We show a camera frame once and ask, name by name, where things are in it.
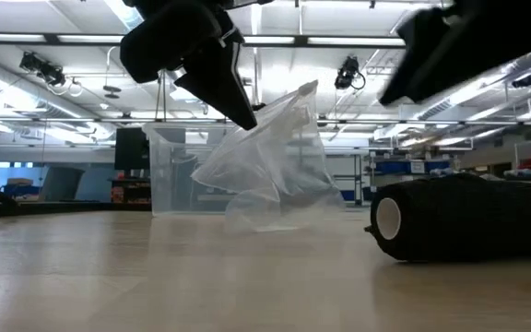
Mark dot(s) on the clear plastic storage bin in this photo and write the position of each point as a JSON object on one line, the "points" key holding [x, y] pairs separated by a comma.
{"points": [[173, 184]]}

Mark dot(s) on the dark grey trash bin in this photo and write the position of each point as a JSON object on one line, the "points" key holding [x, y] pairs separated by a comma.
{"points": [[62, 182]]}

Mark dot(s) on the clear plastic bag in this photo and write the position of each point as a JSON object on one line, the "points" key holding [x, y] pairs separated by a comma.
{"points": [[270, 175]]}

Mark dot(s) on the blue storage bin shelf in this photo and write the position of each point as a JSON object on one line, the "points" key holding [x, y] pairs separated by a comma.
{"points": [[399, 167]]}

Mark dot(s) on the black ceiling speaker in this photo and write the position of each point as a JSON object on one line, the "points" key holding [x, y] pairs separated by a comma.
{"points": [[522, 81]]}

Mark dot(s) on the black monitor screen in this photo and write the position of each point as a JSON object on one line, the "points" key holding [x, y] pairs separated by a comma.
{"points": [[132, 147]]}

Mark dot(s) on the black overhead frame bar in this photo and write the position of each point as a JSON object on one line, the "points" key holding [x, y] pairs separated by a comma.
{"points": [[51, 39]]}

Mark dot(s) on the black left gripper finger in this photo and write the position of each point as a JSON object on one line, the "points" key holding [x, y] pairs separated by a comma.
{"points": [[243, 69], [219, 83]]}

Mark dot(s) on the black ceiling camera cluster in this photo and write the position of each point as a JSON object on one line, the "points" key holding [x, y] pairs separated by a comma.
{"points": [[44, 69]]}

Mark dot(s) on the black round ceiling fixture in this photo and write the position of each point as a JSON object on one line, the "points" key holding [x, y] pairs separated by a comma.
{"points": [[111, 89]]}

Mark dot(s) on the grey wrapped bundle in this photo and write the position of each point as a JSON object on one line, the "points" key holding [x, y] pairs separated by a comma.
{"points": [[528, 174]]}

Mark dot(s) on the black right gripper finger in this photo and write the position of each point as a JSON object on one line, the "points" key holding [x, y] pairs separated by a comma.
{"points": [[431, 64]]}

